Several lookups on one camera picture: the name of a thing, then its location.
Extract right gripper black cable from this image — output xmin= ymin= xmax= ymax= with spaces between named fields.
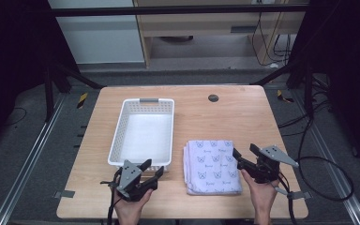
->
xmin=275 ymin=155 xmax=354 ymax=225

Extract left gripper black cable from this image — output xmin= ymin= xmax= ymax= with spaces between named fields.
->
xmin=99 ymin=168 xmax=124 ymax=225

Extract lavender cat-print towel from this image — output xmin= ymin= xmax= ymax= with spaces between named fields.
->
xmin=183 ymin=139 xmax=244 ymax=197

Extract white plastic basket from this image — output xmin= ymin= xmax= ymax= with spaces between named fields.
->
xmin=107 ymin=97 xmax=175 ymax=172

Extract light wooden desk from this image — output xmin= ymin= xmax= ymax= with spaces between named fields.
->
xmin=132 ymin=0 xmax=311 ymax=68

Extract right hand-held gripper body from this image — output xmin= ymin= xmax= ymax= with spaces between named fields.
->
xmin=246 ymin=144 xmax=300 ymax=185

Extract yellow black striped tape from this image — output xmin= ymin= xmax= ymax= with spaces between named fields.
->
xmin=76 ymin=92 xmax=89 ymax=110
xmin=276 ymin=89 xmax=295 ymax=104

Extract black floor cables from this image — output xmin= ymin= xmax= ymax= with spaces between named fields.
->
xmin=277 ymin=74 xmax=334 ymax=138

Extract black metal stand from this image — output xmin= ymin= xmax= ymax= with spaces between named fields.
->
xmin=41 ymin=58 xmax=106 ymax=123
xmin=249 ymin=57 xmax=315 ymax=120

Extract white cabinet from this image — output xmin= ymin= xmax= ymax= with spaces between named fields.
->
xmin=47 ymin=0 xmax=146 ymax=66

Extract grey cable clip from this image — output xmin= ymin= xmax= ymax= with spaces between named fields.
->
xmin=274 ymin=187 xmax=312 ymax=201

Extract grey tape strip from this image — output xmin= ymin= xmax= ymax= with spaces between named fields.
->
xmin=52 ymin=189 xmax=76 ymax=200

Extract person's right hand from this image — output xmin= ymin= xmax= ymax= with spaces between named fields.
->
xmin=240 ymin=170 xmax=280 ymax=218

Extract black curtain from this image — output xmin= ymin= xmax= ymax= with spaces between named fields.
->
xmin=0 ymin=0 xmax=80 ymax=158
xmin=288 ymin=0 xmax=360 ymax=174

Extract black cables under desk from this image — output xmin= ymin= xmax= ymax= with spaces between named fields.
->
xmin=250 ymin=11 xmax=293 ymax=68

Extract black horizontal frame bar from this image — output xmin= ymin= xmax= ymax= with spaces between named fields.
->
xmin=48 ymin=4 xmax=309 ymax=18

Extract person's left hand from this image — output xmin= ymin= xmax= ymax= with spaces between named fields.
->
xmin=113 ymin=188 xmax=155 ymax=220

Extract metal floor rail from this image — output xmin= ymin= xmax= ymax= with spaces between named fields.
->
xmin=0 ymin=93 xmax=68 ymax=225
xmin=293 ymin=89 xmax=360 ymax=225

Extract thin black floor cable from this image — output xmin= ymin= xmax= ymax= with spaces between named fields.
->
xmin=2 ymin=107 xmax=28 ymax=128

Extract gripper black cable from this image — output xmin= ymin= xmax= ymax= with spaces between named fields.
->
xmin=99 ymin=168 xmax=124 ymax=225
xmin=275 ymin=155 xmax=354 ymax=225

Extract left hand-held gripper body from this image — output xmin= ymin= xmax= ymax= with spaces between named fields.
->
xmin=115 ymin=158 xmax=158 ymax=203

